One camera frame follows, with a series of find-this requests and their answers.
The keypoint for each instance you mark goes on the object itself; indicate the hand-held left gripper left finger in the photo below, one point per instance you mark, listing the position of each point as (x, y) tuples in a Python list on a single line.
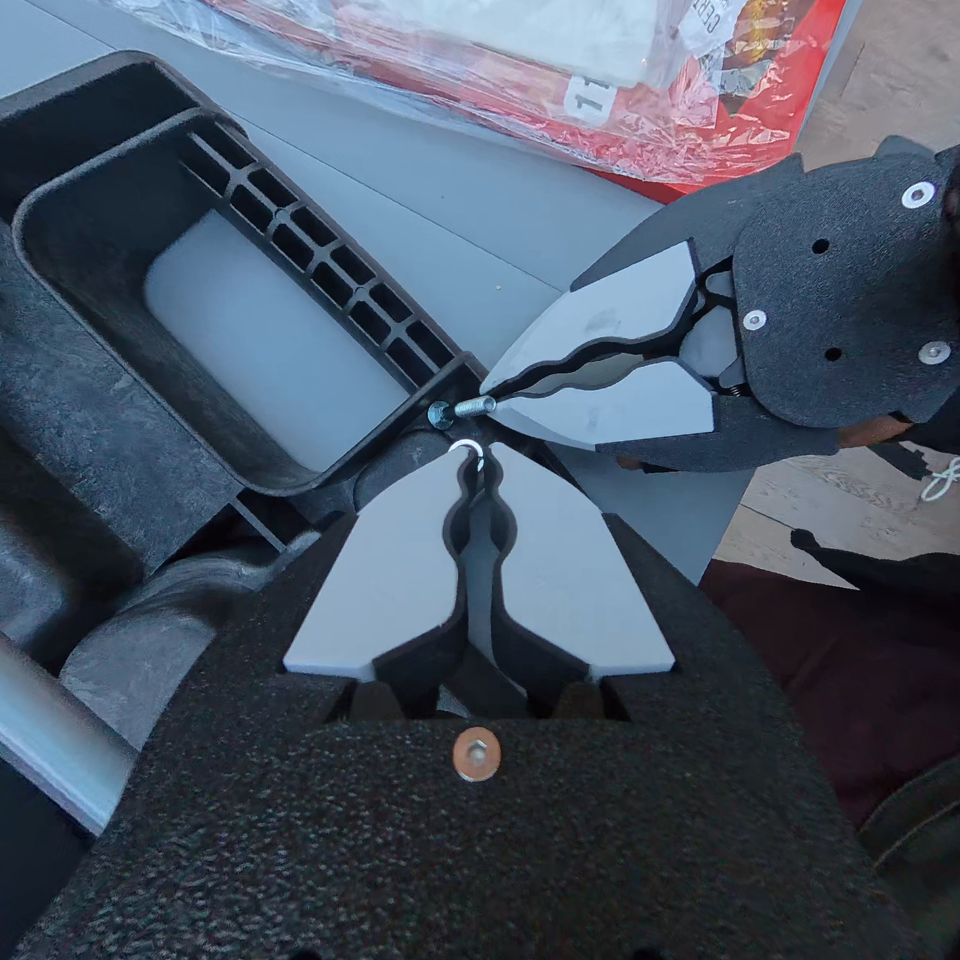
[(390, 585)]

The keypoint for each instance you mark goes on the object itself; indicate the silver bolt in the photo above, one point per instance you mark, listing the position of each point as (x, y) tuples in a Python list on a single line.
[(469, 409)]

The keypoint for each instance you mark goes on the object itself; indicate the plastic-wrapped red package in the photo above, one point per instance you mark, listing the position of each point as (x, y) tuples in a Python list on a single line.
[(487, 67)]

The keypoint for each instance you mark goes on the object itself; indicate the white desk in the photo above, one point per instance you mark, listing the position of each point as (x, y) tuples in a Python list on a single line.
[(420, 225)]

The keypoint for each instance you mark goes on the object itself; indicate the person's right hand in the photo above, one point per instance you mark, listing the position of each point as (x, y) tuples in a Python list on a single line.
[(874, 435)]

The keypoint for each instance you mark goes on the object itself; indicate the black plastic moulded base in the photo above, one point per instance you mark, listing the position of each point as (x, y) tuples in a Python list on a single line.
[(75, 375)]

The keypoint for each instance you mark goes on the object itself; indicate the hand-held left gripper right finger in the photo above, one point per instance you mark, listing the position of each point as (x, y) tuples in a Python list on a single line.
[(577, 592)]

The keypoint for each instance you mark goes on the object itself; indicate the person's dark olive garment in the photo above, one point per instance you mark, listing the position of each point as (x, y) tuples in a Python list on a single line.
[(922, 862)]

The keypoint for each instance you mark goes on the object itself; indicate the person's dark red trousers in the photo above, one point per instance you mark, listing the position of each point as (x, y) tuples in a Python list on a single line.
[(825, 675)]

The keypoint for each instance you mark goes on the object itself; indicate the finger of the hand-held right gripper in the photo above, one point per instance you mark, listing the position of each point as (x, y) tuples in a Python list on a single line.
[(645, 409), (622, 300)]

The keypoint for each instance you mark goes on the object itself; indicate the silver split washer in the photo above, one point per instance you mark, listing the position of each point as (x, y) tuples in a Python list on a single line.
[(465, 442)]

